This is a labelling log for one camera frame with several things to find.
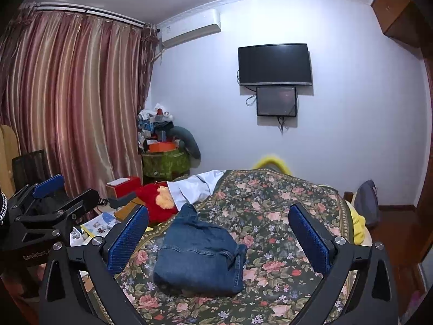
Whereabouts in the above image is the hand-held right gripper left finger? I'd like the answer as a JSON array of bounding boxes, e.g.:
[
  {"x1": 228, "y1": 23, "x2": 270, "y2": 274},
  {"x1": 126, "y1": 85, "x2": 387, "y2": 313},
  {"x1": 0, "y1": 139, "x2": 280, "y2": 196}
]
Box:
[{"x1": 39, "y1": 205, "x2": 153, "y2": 325}]

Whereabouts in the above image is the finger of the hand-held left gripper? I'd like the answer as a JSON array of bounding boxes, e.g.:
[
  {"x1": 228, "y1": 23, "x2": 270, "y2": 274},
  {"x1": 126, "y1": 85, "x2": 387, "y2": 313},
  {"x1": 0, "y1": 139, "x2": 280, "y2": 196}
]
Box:
[
  {"x1": 20, "y1": 188, "x2": 101, "y2": 232},
  {"x1": 7, "y1": 175, "x2": 66, "y2": 212}
]

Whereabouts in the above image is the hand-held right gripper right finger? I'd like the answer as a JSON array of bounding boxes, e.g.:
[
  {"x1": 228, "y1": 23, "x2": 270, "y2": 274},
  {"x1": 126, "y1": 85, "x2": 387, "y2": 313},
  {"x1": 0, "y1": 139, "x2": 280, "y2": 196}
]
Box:
[{"x1": 287, "y1": 203, "x2": 400, "y2": 325}]

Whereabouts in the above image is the blue denim jacket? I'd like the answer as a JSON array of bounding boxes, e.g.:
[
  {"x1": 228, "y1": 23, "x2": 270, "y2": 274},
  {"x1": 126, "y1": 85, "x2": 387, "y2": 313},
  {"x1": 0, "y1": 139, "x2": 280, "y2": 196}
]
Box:
[{"x1": 154, "y1": 203, "x2": 248, "y2": 296}]

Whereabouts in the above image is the black mesh chair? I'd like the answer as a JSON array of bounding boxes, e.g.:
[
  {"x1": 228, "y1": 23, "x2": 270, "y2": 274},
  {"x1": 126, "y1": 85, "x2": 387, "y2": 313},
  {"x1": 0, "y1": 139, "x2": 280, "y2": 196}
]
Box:
[{"x1": 12, "y1": 149, "x2": 52, "y2": 191}]

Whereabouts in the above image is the illustrated booklet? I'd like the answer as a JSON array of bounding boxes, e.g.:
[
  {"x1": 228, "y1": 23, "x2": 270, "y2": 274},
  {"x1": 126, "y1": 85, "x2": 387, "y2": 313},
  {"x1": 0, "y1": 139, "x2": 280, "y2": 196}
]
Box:
[{"x1": 80, "y1": 212, "x2": 121, "y2": 238}]

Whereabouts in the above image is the photo sheet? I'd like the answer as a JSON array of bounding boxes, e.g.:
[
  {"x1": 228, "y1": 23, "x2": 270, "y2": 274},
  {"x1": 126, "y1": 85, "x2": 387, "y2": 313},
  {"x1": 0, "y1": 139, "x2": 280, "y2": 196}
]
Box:
[{"x1": 69, "y1": 227, "x2": 93, "y2": 248}]

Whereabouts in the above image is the red box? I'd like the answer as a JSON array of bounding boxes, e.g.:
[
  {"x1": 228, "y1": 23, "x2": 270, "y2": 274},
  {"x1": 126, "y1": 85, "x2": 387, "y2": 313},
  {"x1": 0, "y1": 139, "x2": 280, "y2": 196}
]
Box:
[{"x1": 106, "y1": 176, "x2": 141, "y2": 199}]

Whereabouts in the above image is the floral bedspread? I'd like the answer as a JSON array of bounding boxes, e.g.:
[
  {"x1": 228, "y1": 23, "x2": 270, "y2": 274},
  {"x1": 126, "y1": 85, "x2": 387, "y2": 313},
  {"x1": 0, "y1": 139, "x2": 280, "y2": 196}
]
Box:
[{"x1": 91, "y1": 168, "x2": 355, "y2": 325}]

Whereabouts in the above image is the red plush toy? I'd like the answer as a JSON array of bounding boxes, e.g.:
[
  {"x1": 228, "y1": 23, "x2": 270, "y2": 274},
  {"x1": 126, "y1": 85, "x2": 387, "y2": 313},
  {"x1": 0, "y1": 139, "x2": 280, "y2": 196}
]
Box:
[{"x1": 135, "y1": 182, "x2": 180, "y2": 226}]

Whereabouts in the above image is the wooden board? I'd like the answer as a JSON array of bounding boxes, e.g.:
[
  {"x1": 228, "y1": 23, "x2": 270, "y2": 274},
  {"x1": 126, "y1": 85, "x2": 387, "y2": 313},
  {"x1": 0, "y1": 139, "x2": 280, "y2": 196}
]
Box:
[{"x1": 0, "y1": 125, "x2": 21, "y2": 194}]

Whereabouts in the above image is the grey backpack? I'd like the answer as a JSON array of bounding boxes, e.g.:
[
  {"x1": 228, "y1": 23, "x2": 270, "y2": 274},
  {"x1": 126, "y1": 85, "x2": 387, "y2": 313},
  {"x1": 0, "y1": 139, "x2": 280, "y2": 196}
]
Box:
[{"x1": 353, "y1": 179, "x2": 382, "y2": 230}]

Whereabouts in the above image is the striped pink curtain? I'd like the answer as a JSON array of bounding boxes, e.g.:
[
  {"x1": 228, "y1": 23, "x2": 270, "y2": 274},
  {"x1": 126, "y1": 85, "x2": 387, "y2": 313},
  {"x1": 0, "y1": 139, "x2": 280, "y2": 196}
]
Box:
[{"x1": 0, "y1": 3, "x2": 160, "y2": 204}]

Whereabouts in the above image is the green bag with clutter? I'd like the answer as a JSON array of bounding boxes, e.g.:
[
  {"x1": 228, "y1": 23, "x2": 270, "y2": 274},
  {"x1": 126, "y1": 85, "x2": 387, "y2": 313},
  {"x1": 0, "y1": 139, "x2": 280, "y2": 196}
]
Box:
[{"x1": 141, "y1": 151, "x2": 191, "y2": 181}]

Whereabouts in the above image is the white cloth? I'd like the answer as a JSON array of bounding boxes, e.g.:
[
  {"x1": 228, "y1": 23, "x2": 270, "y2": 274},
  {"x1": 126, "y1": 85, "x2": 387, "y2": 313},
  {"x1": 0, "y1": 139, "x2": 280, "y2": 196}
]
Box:
[{"x1": 167, "y1": 171, "x2": 224, "y2": 206}]

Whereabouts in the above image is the orange box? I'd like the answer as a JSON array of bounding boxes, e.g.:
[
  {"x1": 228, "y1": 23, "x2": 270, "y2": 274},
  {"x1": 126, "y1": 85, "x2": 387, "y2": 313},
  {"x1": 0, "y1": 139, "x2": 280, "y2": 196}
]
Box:
[{"x1": 149, "y1": 141, "x2": 177, "y2": 153}]

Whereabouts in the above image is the pile of clutter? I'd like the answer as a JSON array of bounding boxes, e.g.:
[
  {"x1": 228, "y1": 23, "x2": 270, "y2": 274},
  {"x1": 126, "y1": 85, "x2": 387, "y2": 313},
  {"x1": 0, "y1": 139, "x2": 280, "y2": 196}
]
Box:
[{"x1": 137, "y1": 103, "x2": 176, "y2": 150}]

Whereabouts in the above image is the grey curved pillow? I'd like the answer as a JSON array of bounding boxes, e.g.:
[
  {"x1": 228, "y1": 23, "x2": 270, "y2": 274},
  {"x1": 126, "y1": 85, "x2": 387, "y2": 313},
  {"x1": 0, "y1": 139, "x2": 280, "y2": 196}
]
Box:
[{"x1": 169, "y1": 126, "x2": 202, "y2": 162}]

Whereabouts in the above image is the curtain rod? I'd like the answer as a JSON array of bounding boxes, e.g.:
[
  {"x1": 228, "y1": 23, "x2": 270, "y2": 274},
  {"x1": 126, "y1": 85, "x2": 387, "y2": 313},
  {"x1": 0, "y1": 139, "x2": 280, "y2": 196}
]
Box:
[{"x1": 20, "y1": 2, "x2": 158, "y2": 30}]

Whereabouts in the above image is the white air conditioner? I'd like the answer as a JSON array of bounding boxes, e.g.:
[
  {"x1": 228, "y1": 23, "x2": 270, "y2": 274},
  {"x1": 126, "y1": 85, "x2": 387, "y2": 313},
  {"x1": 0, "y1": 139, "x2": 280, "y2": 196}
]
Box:
[{"x1": 156, "y1": 9, "x2": 222, "y2": 49}]

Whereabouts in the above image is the small wall monitor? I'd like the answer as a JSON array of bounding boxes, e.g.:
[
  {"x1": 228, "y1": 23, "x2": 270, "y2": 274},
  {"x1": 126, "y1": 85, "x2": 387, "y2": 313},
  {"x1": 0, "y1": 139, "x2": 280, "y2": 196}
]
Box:
[{"x1": 256, "y1": 86, "x2": 298, "y2": 117}]

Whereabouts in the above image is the black wall television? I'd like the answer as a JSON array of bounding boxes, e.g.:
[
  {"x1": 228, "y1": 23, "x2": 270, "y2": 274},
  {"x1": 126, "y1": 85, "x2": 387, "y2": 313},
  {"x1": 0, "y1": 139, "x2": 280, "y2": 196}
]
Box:
[{"x1": 237, "y1": 43, "x2": 313, "y2": 87}]

